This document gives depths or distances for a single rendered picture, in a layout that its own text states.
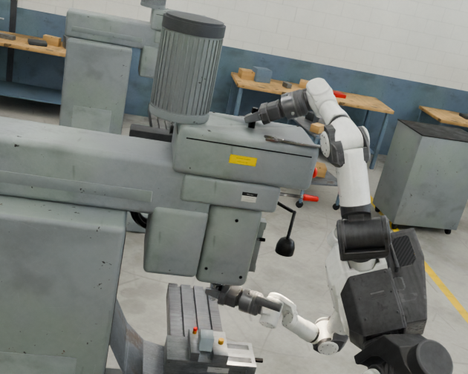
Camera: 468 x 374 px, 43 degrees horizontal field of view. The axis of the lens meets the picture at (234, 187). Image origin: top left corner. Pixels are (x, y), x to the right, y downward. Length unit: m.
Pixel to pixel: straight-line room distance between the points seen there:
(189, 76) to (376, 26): 7.29
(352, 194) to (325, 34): 7.17
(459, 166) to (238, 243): 4.87
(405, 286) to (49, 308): 1.14
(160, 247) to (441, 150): 4.84
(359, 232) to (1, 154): 1.12
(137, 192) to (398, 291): 0.88
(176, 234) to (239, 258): 0.25
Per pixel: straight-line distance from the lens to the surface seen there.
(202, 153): 1.91
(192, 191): 1.97
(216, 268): 2.13
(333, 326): 2.31
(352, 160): 1.73
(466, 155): 6.75
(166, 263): 2.08
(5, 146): 1.97
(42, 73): 8.75
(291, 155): 1.96
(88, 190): 1.98
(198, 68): 1.88
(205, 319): 2.71
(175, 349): 2.39
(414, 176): 6.53
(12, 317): 2.11
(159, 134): 2.33
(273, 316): 2.22
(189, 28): 1.85
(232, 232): 2.07
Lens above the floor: 2.42
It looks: 21 degrees down
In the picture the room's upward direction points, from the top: 12 degrees clockwise
